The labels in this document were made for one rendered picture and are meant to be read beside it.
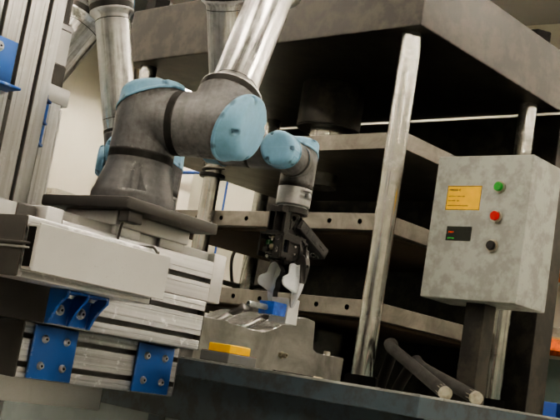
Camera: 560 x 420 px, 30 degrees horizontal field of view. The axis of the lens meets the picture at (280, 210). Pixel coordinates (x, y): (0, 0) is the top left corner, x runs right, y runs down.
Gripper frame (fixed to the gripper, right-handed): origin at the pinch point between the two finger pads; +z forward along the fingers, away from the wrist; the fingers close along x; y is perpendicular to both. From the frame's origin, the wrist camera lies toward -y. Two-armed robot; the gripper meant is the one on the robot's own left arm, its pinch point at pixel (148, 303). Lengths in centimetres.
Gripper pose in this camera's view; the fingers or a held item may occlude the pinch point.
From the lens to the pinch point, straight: 237.0
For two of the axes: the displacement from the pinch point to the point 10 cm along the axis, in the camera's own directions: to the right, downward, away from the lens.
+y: -6.6, -2.2, -7.2
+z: -1.6, 9.7, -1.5
